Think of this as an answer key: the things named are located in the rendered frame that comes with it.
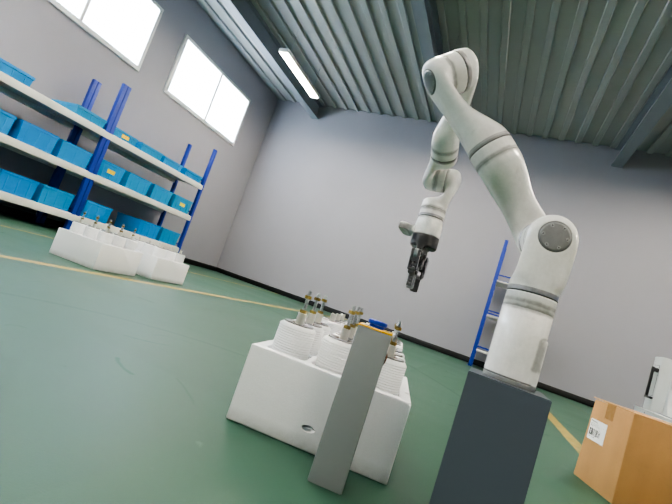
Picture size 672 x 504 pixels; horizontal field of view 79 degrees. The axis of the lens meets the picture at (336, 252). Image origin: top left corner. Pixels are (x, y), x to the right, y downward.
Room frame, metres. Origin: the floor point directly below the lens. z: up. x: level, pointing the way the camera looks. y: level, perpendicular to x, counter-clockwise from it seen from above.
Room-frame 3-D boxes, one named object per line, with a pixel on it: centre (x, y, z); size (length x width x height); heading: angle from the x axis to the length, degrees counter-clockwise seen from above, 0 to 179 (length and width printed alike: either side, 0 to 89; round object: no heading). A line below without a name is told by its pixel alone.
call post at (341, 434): (0.85, -0.13, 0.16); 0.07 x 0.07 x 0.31; 79
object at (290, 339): (1.05, 0.03, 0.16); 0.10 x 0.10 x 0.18
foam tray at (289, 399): (1.14, -0.11, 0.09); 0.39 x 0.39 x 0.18; 79
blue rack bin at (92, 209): (5.21, 3.20, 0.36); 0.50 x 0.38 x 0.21; 68
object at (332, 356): (1.03, -0.09, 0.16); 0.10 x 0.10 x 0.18
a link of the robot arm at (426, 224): (1.13, -0.20, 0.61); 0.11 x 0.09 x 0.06; 66
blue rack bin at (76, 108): (4.75, 3.40, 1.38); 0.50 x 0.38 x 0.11; 68
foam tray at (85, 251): (2.94, 1.59, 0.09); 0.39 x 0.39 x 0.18; 74
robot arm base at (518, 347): (0.79, -0.39, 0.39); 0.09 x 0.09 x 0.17; 67
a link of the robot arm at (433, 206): (1.12, -0.23, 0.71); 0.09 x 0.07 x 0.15; 70
